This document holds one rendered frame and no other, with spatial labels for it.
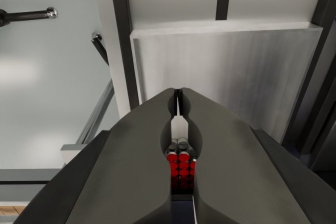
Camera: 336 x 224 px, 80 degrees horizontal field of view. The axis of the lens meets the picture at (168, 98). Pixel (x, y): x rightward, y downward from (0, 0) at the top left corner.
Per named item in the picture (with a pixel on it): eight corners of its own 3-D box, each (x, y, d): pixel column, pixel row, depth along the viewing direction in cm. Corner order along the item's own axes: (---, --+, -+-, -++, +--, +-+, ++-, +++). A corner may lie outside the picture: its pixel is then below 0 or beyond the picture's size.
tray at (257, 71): (261, 170, 48) (267, 184, 45) (152, 172, 49) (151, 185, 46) (308, 21, 30) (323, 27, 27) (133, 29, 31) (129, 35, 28)
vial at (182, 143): (187, 144, 44) (189, 162, 40) (177, 145, 44) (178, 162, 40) (188, 137, 42) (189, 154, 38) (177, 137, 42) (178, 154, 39)
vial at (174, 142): (177, 145, 44) (178, 162, 40) (167, 145, 44) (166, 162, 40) (177, 137, 42) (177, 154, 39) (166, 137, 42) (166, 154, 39)
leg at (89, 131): (128, 76, 125) (83, 191, 60) (114, 76, 125) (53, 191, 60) (126, 62, 120) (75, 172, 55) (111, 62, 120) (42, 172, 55)
